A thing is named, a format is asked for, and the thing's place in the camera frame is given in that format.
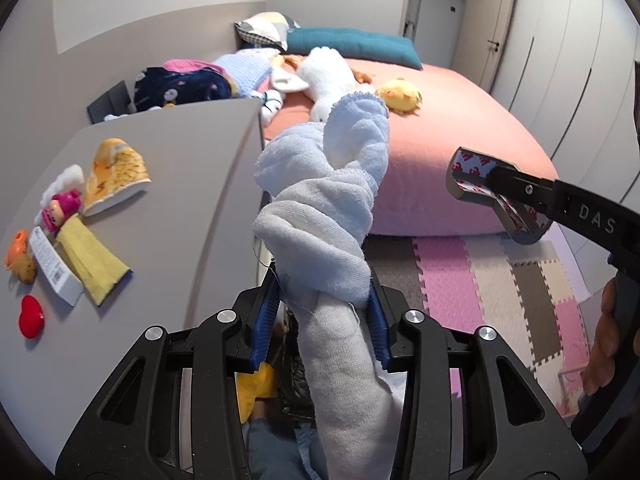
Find yellow cloth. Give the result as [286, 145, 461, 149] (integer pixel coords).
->
[54, 212, 134, 307]

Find white and black dog plush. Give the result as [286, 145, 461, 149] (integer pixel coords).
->
[256, 89, 287, 125]

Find pink bed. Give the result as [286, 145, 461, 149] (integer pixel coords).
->
[262, 56, 559, 237]

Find grey wardrobe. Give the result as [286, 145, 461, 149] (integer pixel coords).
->
[452, 0, 640, 211]

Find black wall socket panel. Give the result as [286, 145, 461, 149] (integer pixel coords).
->
[87, 80, 132, 125]

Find pink cloth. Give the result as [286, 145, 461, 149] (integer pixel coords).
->
[162, 58, 221, 74]

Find white goose plush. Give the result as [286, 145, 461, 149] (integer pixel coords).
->
[270, 46, 377, 123]

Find navy printed blanket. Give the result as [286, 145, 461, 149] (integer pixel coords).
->
[132, 66, 236, 113]

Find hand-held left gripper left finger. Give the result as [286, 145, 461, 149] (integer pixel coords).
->
[56, 272, 281, 480]

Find teal long pillow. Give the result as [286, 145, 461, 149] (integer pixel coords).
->
[285, 26, 423, 71]

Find white sponge brush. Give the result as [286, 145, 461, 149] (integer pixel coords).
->
[34, 164, 86, 226]

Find white barcode box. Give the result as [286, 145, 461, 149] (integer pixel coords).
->
[27, 226, 85, 307]

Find light blue knitted blanket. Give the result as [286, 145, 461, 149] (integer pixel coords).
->
[212, 49, 282, 98]

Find yellow toy shoe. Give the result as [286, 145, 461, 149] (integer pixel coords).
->
[82, 137, 152, 217]

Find person's blue jeans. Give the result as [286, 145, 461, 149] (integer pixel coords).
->
[244, 416, 328, 480]

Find orange toy figure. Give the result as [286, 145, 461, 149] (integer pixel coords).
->
[4, 230, 38, 285]

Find white knotted towel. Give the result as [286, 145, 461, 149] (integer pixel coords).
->
[252, 92, 416, 480]

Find red heart toy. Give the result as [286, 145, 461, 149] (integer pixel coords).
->
[19, 295, 46, 339]

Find pink hooded doll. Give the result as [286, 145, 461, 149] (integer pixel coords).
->
[41, 189, 83, 233]

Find person's right hand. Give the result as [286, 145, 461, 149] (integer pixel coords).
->
[581, 277, 619, 397]

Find checked patchwork pillow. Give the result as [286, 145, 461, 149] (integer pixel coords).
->
[235, 11, 301, 52]

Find yellow chick plush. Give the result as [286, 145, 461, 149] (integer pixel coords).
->
[376, 78, 422, 114]

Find pink and beige foam mat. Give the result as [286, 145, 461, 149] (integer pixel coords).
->
[367, 232, 608, 418]

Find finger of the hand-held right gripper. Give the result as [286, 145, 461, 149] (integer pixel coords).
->
[492, 194, 552, 246]
[442, 146, 558, 202]

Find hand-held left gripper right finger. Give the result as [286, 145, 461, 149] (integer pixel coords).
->
[367, 280, 588, 480]

